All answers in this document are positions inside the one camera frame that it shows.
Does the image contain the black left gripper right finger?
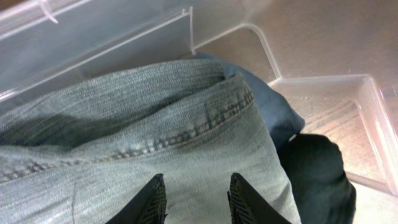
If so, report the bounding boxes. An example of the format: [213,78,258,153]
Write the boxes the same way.
[228,173,290,224]

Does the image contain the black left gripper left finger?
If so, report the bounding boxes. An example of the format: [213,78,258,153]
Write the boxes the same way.
[106,174,167,224]

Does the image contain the small black garment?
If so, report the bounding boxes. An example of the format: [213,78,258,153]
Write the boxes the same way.
[277,134,356,224]

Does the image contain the light blue jeans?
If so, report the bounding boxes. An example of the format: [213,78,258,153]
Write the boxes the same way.
[1,60,300,223]

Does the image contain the blue shirt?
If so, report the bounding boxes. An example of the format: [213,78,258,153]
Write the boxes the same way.
[192,53,305,150]

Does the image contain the clear plastic storage bin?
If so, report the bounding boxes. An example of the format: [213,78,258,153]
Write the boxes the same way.
[1,0,397,223]

